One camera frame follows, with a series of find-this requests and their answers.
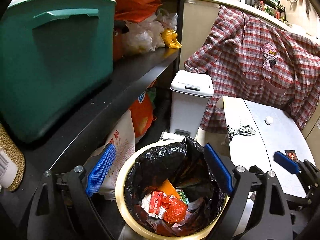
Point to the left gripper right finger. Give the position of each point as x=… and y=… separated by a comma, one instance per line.
x=237, y=182

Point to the black spice rack with bottles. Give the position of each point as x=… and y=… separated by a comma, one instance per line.
x=273, y=8

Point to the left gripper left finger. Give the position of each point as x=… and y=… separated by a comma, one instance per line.
x=62, y=208

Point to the red white carton box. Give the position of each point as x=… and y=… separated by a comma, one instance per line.
x=155, y=203

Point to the round bin with black bag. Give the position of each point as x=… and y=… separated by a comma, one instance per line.
x=182, y=163

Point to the red plastic bag on shelf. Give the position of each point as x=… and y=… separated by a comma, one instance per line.
x=135, y=11

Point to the white plastic bags on shelf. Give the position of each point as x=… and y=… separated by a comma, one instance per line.
x=145, y=36

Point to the orange rice bag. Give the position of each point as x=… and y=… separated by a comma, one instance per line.
x=142, y=115

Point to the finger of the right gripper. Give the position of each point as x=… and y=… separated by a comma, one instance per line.
x=286, y=163

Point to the black metal shelf rack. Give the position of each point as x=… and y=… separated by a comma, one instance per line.
x=81, y=131

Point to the white flour sack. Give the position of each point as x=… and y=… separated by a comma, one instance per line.
x=123, y=138

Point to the green storage box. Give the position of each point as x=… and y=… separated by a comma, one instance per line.
x=53, y=53

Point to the dark printed snack packet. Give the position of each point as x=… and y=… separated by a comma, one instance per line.
x=291, y=154

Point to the white pedal trash bin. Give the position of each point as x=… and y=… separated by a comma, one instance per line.
x=190, y=95

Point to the orange plastic bag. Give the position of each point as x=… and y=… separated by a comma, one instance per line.
x=175, y=209

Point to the yellow plastic bag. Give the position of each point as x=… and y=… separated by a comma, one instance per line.
x=169, y=37

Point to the patterned white tablecloth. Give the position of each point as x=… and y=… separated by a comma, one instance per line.
x=245, y=142

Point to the orange snack bag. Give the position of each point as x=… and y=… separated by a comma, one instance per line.
x=168, y=189

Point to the spice jar with label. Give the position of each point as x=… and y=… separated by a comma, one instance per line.
x=12, y=163

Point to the red plaid shirt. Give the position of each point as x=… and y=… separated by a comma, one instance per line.
x=250, y=59

